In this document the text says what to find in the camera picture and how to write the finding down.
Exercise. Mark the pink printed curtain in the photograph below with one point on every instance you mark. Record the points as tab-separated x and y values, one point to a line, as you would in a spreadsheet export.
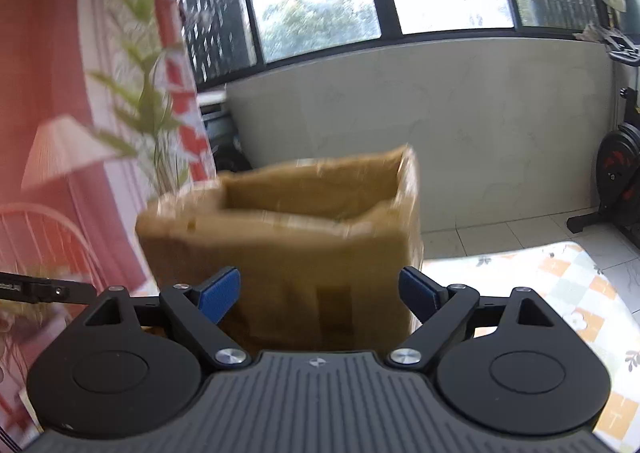
65	108

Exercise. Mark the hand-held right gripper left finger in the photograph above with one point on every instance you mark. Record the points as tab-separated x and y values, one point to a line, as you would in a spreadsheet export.
223	293

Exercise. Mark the brown cardboard box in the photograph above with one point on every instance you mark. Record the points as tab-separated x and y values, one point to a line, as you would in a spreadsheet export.
300	253

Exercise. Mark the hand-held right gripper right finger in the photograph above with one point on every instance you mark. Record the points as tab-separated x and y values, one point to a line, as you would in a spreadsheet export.
416	294

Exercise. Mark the white box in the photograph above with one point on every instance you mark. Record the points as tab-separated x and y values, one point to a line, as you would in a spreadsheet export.
212	103

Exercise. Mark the black exercise bike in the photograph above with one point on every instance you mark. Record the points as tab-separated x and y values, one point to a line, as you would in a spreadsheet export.
617	158

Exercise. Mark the floral checked tablecloth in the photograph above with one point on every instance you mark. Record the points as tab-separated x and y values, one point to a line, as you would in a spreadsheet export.
565	293

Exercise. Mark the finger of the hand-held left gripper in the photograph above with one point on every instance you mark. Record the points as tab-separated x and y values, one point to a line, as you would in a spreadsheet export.
50	290

